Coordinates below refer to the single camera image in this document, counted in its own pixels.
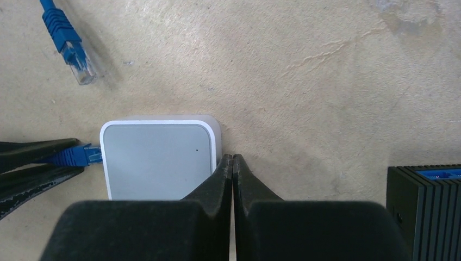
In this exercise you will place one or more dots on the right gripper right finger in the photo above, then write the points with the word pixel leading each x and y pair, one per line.
pixel 270 228

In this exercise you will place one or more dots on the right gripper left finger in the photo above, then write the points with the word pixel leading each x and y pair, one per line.
pixel 193 228

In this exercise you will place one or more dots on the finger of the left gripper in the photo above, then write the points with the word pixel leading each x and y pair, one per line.
pixel 18 187
pixel 18 154

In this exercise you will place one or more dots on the black box device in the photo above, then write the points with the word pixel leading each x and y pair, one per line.
pixel 425 203

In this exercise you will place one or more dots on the white network switch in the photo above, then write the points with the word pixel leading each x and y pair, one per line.
pixel 159 157

